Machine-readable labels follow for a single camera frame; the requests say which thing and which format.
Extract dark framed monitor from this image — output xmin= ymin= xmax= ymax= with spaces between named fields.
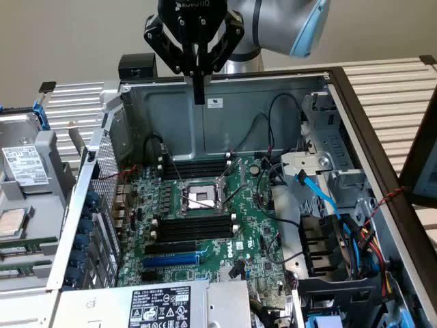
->
xmin=398 ymin=98 xmax=437 ymax=208

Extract black plastic fan shroud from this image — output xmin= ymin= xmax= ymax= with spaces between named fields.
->
xmin=298 ymin=212 xmax=358 ymax=283

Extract green Dell motherboard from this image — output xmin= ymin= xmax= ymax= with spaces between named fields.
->
xmin=117 ymin=155 xmax=298 ymax=301

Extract blue disk carrier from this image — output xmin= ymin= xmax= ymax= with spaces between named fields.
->
xmin=0 ymin=100 xmax=51 ymax=133

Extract silver finned chipset heatsink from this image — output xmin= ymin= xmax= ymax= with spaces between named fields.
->
xmin=217 ymin=264 xmax=247 ymax=282

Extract RAM module in slot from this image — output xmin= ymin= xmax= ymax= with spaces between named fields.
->
xmin=152 ymin=229 xmax=239 ymax=244

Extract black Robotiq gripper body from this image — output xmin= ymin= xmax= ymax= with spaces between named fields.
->
xmin=157 ymin=0 xmax=229 ymax=45

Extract silver CPU chip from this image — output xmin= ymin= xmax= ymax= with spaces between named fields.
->
xmin=0 ymin=206 xmax=28 ymax=239

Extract silver CPU socket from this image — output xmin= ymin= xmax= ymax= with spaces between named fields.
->
xmin=175 ymin=177 xmax=228 ymax=218

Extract black RAM slot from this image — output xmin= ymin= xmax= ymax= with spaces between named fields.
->
xmin=158 ymin=213 xmax=236 ymax=226
xmin=162 ymin=169 xmax=229 ymax=181
xmin=156 ymin=218 xmax=237 ymax=232
xmin=155 ymin=224 xmax=238 ymax=238
xmin=157 ymin=154 xmax=232 ymax=167
xmin=158 ymin=160 xmax=231 ymax=172
xmin=160 ymin=165 xmax=230 ymax=176

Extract silver metal disk bay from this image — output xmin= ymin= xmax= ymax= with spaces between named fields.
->
xmin=279 ymin=89 xmax=376 ymax=219

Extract blue expansion slot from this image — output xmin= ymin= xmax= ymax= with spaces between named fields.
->
xmin=142 ymin=249 xmax=206 ymax=270

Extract grey parts rack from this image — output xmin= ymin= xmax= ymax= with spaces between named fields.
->
xmin=0 ymin=129 xmax=79 ymax=293

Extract blue expansion card retainer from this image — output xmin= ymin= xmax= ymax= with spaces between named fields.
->
xmin=70 ymin=191 xmax=96 ymax=286

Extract red and black twisted wire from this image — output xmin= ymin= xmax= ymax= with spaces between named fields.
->
xmin=98 ymin=164 xmax=140 ymax=181
xmin=361 ymin=185 xmax=406 ymax=230

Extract silver hard disk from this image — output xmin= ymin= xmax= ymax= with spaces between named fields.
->
xmin=0 ymin=112 xmax=52 ymax=188

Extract open grey PC case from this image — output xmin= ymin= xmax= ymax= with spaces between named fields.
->
xmin=44 ymin=66 xmax=437 ymax=328

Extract black plastic drive cage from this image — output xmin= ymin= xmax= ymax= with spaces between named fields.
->
xmin=294 ymin=275 xmax=390 ymax=328

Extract silver power supply unit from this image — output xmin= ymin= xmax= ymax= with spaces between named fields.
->
xmin=40 ymin=278 xmax=252 ymax=328

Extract metal socket cover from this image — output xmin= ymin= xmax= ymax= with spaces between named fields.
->
xmin=219 ymin=159 xmax=246 ymax=206

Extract silver rear port connectors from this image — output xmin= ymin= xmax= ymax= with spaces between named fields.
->
xmin=113 ymin=183 xmax=133 ymax=229

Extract long black expansion slot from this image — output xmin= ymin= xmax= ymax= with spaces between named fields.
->
xmin=144 ymin=240 xmax=199 ymax=256

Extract short black expansion slot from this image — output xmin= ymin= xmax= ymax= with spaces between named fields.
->
xmin=141 ymin=271 xmax=164 ymax=284

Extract black box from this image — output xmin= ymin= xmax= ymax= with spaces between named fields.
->
xmin=117 ymin=53 xmax=158 ymax=81

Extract graphics card metal bracket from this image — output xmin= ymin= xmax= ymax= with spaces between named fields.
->
xmin=67 ymin=119 xmax=89 ymax=172

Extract blue flat SATA wire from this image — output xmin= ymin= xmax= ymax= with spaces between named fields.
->
xmin=295 ymin=169 xmax=358 ymax=242

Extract multicolour power wire bundle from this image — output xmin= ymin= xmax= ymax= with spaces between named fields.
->
xmin=354 ymin=223 xmax=399 ymax=305

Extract green RAM stick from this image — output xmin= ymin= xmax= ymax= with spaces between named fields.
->
xmin=0 ymin=269 xmax=36 ymax=277
xmin=0 ymin=238 xmax=59 ymax=254

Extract thin metal locking lever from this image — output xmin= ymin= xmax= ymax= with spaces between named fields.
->
xmin=182 ymin=194 xmax=220 ymax=210
xmin=162 ymin=143 xmax=184 ymax=182

